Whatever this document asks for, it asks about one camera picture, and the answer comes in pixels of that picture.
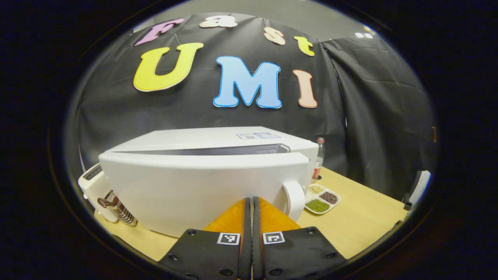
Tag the white and black object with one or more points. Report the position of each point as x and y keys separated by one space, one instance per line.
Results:
x=420 y=186

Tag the white divided dish of beans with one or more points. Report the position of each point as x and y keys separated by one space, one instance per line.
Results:
x=321 y=200

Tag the white toaster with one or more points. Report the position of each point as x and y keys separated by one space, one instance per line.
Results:
x=91 y=186

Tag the black backdrop cloth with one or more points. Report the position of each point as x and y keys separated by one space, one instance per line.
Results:
x=369 y=116

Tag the clear plastic bottle red label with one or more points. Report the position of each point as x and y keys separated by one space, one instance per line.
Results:
x=319 y=159

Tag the white microwave oven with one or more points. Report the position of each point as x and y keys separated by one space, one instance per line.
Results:
x=175 y=186

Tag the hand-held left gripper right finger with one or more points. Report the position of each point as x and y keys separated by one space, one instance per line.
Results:
x=256 y=249

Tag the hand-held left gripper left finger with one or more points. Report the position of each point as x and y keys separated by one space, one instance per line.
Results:
x=246 y=249

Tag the small ceiling light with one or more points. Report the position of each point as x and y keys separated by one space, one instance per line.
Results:
x=365 y=35

